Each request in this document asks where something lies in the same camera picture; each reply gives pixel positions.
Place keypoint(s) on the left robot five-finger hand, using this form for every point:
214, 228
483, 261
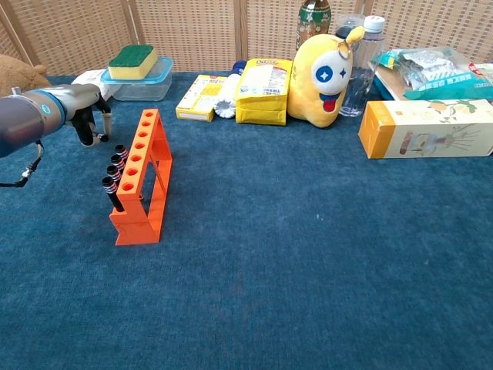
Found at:
82, 98

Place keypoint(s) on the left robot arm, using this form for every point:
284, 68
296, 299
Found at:
23, 119

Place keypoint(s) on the black tube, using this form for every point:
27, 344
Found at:
111, 190
117, 161
113, 172
121, 151

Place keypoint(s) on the black tube front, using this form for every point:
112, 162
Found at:
111, 190

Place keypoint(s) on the orange tube rack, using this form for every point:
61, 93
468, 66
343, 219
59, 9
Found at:
140, 208

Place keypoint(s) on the clear blue-rimmed plastic container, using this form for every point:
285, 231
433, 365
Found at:
142, 88

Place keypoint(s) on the yellow green sponge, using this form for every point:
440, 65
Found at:
133, 61

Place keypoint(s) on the brown capybara plush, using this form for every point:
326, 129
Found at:
19, 77

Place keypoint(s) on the small yellow cardboard box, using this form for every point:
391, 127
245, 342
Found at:
200, 98

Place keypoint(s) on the wicker folding screen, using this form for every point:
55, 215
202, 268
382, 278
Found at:
192, 34

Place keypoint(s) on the white tube with blue cap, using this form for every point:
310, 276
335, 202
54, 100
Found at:
227, 100

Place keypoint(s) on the yellow Lipo snack bag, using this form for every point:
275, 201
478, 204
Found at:
262, 92

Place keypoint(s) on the yellow cartoon plush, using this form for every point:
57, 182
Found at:
308, 85

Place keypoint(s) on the brown tea bottle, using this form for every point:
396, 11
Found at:
314, 19

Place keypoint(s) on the blue table cloth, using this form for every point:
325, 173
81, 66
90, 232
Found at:
289, 250

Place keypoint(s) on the clear jar with lid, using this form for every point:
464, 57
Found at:
346, 25

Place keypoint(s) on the clear water bottle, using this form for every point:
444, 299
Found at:
364, 73

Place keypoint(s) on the flat wooden teal-edged box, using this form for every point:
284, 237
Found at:
391, 85

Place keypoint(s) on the orange cream carton box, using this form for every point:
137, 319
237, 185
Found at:
423, 129

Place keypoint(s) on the teal clear snack bag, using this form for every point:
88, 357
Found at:
435, 73

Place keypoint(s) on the long white plastic packet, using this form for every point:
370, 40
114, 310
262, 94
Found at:
484, 71

